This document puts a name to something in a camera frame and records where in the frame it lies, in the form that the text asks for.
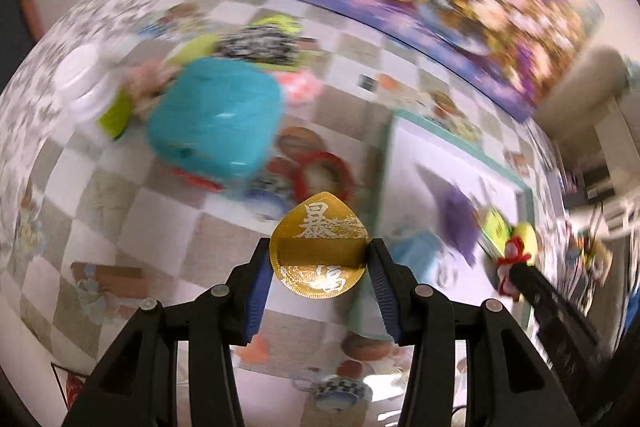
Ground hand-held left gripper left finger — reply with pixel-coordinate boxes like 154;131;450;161
60;237;275;427

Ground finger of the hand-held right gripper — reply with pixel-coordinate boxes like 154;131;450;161
510;264;557;308

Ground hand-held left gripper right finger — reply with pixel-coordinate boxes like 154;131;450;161
367;238;583;427

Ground red and yellow toy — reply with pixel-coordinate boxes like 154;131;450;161
495;237;531;298

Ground light blue cloth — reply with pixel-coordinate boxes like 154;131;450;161
390;229;446;278

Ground green tissue pack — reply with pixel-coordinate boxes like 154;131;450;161
480;207;513;253

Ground gold foil packet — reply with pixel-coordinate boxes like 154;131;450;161
269;191;372;300

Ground purple snack packet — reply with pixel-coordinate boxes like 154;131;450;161
435;187;483;265

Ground teal rimmed white tray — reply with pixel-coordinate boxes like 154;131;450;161
345;114;536;343

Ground pink white chevron cloth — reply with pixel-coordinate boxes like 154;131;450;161
277;72;321;105

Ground pink floral scrunchie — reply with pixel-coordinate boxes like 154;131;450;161
122;59;176;112

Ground lime green toy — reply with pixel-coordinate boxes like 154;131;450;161
250;16;303;35

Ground checkered printed tablecloth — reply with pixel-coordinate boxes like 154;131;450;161
0;0;601;427

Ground white wooden furniture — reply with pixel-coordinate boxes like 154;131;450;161
540;47;640;238

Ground teal plastic box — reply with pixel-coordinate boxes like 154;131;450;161
146;58;283;198

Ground red white paper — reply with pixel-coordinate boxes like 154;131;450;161
50;362;88;413

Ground leopard print scrunchie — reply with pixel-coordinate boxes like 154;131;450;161
215;29;301;70

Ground white plastic bottle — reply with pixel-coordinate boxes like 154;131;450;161
54;44;133;140

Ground red ring hair tie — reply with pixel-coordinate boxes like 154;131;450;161
295;151;355;202

